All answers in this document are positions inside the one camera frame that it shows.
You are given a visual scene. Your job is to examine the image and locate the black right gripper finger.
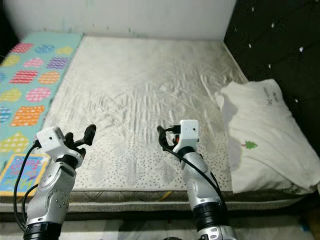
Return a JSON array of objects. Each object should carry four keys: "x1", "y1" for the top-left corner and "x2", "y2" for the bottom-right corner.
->
[{"x1": 156, "y1": 124, "x2": 169, "y2": 151}]

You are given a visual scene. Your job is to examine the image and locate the blue children's picture book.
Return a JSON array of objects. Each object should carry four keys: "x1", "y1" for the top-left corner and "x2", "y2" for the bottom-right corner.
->
[{"x1": 0, "y1": 153, "x2": 51, "y2": 198}]

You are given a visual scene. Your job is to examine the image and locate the white pillow with green print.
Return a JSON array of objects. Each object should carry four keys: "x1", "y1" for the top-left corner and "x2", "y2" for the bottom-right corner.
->
[{"x1": 214, "y1": 78, "x2": 320, "y2": 195}]

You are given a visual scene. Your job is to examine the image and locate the white patterned mattress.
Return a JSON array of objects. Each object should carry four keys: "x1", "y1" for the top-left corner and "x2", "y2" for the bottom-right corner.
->
[{"x1": 0, "y1": 36, "x2": 317, "y2": 211}]

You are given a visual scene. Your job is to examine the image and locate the teal blanket with colourful patches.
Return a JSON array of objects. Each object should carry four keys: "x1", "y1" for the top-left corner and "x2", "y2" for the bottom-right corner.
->
[{"x1": 0, "y1": 31, "x2": 85, "y2": 196}]

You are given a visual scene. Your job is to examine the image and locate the black tufted headboard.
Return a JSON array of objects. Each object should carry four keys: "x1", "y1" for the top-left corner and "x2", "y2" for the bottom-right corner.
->
[{"x1": 223, "y1": 0, "x2": 320, "y2": 137}]

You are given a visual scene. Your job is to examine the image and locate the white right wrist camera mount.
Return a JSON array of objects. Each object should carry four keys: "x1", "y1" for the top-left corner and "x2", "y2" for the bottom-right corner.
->
[{"x1": 178, "y1": 119, "x2": 200, "y2": 150}]

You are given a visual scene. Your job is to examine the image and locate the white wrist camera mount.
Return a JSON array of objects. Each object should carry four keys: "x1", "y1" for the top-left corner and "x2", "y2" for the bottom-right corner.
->
[
  {"x1": 36, "y1": 126, "x2": 76, "y2": 159},
  {"x1": 178, "y1": 119, "x2": 200, "y2": 150}
]

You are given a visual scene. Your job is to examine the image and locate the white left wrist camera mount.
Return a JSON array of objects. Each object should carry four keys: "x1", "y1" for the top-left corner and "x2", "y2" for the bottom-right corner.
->
[{"x1": 36, "y1": 126, "x2": 76, "y2": 159}]

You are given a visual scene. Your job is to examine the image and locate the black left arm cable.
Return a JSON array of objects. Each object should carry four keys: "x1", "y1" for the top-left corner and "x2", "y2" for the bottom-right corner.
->
[{"x1": 12, "y1": 142, "x2": 42, "y2": 234}]

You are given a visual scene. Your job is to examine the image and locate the black bed frame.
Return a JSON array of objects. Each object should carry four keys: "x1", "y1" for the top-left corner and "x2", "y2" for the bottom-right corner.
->
[{"x1": 0, "y1": 207, "x2": 320, "y2": 224}]

